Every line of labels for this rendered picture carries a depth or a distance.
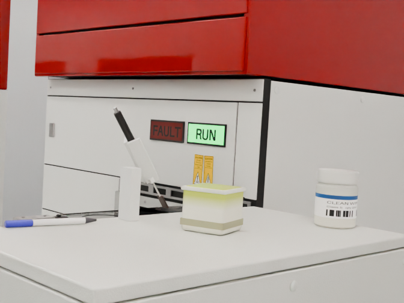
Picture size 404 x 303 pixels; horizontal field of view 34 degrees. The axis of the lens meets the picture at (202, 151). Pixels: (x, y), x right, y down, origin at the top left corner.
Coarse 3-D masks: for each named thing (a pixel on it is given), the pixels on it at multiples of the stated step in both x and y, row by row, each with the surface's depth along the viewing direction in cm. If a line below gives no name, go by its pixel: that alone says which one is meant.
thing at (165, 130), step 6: (156, 126) 153; (162, 126) 151; (168, 126) 150; (174, 126) 148; (180, 126) 147; (156, 132) 153; (162, 132) 151; (168, 132) 150; (174, 132) 148; (180, 132) 147; (156, 138) 153; (162, 138) 151; (168, 138) 150; (174, 138) 148; (180, 138) 147
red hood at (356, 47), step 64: (64, 0) 173; (128, 0) 153; (192, 0) 137; (256, 0) 127; (320, 0) 141; (384, 0) 159; (64, 64) 173; (128, 64) 153; (192, 64) 137; (256, 64) 128; (320, 64) 143; (384, 64) 161
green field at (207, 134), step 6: (192, 126) 144; (198, 126) 142; (204, 126) 141; (210, 126) 140; (216, 126) 138; (222, 126) 137; (192, 132) 144; (198, 132) 142; (204, 132) 141; (210, 132) 140; (216, 132) 138; (222, 132) 137; (192, 138) 144; (198, 138) 142; (204, 138) 141; (210, 138) 140; (216, 138) 138; (222, 138) 137; (222, 144) 137
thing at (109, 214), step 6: (144, 210) 160; (150, 210) 161; (156, 210) 161; (72, 216) 145; (78, 216) 145; (84, 216) 146; (90, 216) 147; (96, 216) 147; (102, 216) 148; (108, 216) 148; (114, 216) 149
